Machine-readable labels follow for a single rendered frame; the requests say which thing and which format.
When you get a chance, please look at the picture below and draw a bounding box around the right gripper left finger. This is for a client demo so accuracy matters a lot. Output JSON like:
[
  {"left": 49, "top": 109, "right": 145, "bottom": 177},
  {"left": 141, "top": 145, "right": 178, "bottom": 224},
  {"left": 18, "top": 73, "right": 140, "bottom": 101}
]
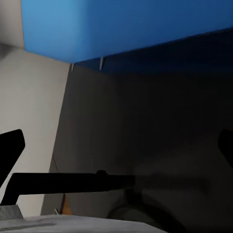
[{"left": 0, "top": 129, "right": 25, "bottom": 188}]

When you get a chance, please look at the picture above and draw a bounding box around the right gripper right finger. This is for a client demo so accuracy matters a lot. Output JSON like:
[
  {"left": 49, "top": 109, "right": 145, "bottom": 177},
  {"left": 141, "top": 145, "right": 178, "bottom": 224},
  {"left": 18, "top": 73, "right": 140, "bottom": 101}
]
[{"left": 217, "top": 129, "right": 233, "bottom": 168}]

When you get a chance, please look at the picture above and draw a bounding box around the monitor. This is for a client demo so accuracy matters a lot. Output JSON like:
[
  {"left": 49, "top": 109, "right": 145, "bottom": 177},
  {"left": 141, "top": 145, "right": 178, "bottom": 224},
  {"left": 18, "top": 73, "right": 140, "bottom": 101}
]
[{"left": 0, "top": 170, "right": 176, "bottom": 233}]

